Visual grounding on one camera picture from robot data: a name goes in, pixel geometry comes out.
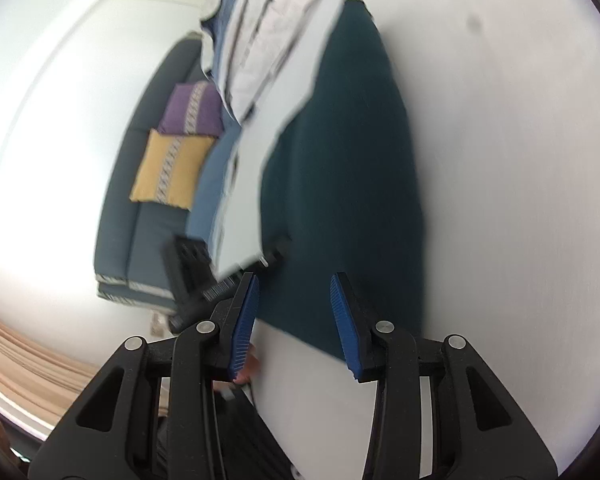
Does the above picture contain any yellow patterned cushion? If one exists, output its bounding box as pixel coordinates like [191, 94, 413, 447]
[130, 129, 217, 210]

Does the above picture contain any blue pillow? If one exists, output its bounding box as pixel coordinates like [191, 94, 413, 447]
[185, 120, 246, 263]

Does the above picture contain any purple patterned cushion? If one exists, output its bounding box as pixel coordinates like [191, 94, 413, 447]
[158, 81, 225, 137]

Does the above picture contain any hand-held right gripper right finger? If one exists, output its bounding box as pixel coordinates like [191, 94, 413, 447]
[329, 272, 559, 480]

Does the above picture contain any white bed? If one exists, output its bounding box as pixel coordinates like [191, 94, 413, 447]
[214, 0, 600, 480]

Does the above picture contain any person's left hand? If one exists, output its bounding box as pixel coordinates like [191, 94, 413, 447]
[234, 342, 262, 387]

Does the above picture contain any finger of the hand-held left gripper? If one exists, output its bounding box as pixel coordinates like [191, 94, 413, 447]
[259, 236, 293, 267]

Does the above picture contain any folded grey blue duvet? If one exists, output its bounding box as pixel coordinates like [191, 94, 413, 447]
[199, 0, 333, 123]

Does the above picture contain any dark green sweater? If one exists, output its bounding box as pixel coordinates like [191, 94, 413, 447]
[259, 0, 427, 367]

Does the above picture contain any dark grey sofa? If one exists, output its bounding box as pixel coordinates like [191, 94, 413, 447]
[93, 37, 221, 313]

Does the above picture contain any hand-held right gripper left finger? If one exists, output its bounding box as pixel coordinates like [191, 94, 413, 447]
[27, 271, 261, 480]

